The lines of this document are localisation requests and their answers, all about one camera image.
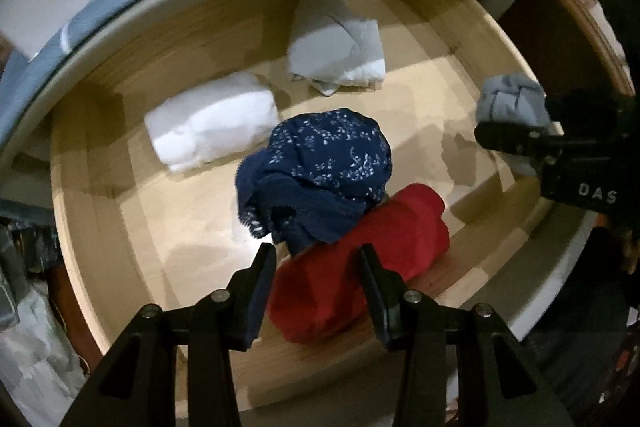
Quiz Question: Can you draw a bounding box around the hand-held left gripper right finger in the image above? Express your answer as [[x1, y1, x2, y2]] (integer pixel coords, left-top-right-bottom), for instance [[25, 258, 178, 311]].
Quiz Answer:
[[360, 243, 576, 427]]

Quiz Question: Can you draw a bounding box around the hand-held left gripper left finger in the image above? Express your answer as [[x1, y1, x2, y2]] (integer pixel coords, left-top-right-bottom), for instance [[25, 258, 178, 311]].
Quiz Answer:
[[60, 242, 278, 427]]

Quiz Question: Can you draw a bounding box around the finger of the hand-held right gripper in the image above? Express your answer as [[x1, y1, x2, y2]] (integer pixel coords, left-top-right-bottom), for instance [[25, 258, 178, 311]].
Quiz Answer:
[[474, 121, 565, 164]]

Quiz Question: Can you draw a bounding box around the grey knit underwear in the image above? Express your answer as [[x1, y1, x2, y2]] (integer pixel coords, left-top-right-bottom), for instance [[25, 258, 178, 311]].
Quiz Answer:
[[475, 73, 566, 178]]

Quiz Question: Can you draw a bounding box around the red underwear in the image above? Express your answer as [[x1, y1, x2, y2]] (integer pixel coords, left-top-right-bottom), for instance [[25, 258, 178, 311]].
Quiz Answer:
[[267, 183, 451, 345]]

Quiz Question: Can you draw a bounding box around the wooden drawer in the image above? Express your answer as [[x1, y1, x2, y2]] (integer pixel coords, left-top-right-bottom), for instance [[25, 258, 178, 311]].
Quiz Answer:
[[47, 0, 598, 410]]

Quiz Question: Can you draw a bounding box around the navy floral underwear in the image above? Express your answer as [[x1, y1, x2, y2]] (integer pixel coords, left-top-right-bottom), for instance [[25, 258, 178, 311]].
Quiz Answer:
[[236, 108, 393, 253]]

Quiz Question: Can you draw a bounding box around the white rolled underwear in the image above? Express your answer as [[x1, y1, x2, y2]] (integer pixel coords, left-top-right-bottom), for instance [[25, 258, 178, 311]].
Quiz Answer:
[[144, 72, 278, 172]]

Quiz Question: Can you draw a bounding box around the white folded underwear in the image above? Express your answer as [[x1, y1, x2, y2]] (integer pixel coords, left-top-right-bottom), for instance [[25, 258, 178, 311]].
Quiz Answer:
[[286, 0, 387, 96]]

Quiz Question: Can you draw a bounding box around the clear plastic bag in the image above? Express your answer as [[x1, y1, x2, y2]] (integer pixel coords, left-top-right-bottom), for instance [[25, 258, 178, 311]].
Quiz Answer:
[[0, 287, 88, 427]]

